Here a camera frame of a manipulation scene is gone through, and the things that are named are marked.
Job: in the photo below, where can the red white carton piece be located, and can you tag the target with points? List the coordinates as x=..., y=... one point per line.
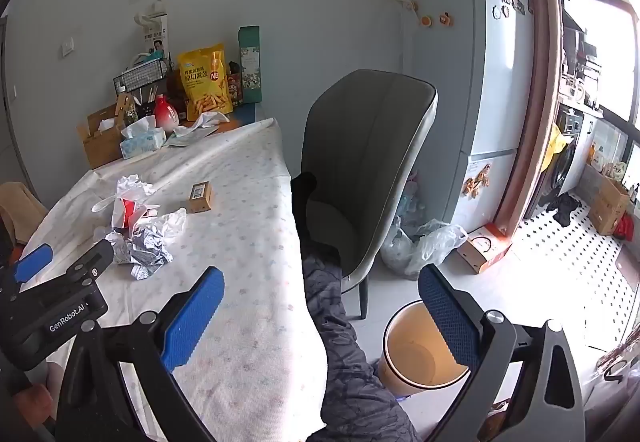
x=127, y=214

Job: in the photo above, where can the white wall switch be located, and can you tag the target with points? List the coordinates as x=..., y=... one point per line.
x=12, y=92
x=67, y=47

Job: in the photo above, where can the large brown cardboard box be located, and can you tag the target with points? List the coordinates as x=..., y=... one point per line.
x=607, y=204

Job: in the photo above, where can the red printed snack pack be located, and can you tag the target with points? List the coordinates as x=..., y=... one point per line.
x=234, y=87

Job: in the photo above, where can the clear bottle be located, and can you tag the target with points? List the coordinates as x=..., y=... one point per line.
x=131, y=114

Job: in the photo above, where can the brown floor mat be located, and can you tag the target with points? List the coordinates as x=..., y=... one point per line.
x=627, y=272

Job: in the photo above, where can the orange bottle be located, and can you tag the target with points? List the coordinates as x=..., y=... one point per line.
x=592, y=154

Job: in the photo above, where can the grey upholstered chair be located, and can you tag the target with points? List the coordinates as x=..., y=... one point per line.
x=360, y=147

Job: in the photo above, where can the orange round magnet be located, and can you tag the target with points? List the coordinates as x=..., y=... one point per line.
x=425, y=21

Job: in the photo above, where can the orange brown magnet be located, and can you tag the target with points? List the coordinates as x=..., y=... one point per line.
x=445, y=19

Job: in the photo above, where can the kitchen shelf with utensils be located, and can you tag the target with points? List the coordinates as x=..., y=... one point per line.
x=580, y=67

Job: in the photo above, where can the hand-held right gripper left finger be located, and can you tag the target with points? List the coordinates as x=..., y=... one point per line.
x=192, y=317

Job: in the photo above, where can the white crumpled wrapper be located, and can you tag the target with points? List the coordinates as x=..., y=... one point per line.
x=207, y=119

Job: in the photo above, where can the clear plastic bottles pack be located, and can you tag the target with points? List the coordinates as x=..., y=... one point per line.
x=412, y=202

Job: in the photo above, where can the front loading washing machine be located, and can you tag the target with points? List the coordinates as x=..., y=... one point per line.
x=565, y=172

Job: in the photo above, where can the brown figure magnets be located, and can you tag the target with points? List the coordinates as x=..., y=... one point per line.
x=476, y=183

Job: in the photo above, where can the dark utensil holder with sticks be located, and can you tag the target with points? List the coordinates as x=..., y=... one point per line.
x=147, y=108

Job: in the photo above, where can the orange white box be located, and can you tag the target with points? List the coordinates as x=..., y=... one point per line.
x=485, y=249

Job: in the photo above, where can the tall green box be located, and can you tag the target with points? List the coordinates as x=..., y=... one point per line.
x=250, y=67

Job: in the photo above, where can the white wall hook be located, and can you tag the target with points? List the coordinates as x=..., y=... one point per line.
x=404, y=1

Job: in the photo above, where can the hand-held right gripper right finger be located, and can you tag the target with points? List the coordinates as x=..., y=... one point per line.
x=447, y=317

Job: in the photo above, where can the red bag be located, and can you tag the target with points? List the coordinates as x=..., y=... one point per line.
x=624, y=226

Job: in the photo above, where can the clear plastic bag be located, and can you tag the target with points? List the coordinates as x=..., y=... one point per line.
x=425, y=242

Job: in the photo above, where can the open brown cardboard box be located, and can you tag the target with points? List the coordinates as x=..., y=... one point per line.
x=97, y=147

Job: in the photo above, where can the black cloth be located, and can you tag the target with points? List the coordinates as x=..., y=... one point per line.
x=565, y=209

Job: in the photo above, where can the flat printed sachet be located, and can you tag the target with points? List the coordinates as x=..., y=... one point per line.
x=192, y=136

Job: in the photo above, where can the tan chair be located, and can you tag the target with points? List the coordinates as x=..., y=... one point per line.
x=22, y=209

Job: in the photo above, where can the pale blue tissue box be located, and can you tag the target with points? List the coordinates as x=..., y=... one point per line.
x=142, y=144

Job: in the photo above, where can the beige waste bin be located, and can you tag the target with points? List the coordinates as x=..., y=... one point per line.
x=415, y=352

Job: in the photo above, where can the yellow snack bag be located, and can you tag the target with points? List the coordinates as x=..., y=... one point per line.
x=205, y=82

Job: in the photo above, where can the white plastic spoon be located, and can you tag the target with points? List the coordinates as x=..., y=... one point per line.
x=102, y=205

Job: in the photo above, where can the white paper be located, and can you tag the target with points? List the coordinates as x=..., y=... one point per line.
x=132, y=186

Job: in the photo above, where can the white carton with portrait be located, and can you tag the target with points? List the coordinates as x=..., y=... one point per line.
x=155, y=29

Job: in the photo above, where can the small brown cardboard box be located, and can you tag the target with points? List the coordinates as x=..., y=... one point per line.
x=200, y=197

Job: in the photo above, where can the teal packet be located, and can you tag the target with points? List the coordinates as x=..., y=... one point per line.
x=150, y=55

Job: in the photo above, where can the balcony window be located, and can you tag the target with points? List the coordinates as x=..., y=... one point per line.
x=617, y=72

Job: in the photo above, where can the pale blue fridge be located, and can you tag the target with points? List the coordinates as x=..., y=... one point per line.
x=450, y=97

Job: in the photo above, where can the dark clothing on chair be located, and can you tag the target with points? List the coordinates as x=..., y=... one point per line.
x=340, y=347

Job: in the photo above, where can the yellow cloth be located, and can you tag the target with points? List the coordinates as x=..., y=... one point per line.
x=554, y=149

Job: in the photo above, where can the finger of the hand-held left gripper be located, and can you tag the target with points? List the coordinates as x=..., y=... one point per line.
x=32, y=261
x=95, y=256

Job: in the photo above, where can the blue table mat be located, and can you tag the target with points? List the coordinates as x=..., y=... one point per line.
x=247, y=113

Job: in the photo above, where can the red white round bottle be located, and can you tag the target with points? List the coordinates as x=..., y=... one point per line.
x=165, y=114

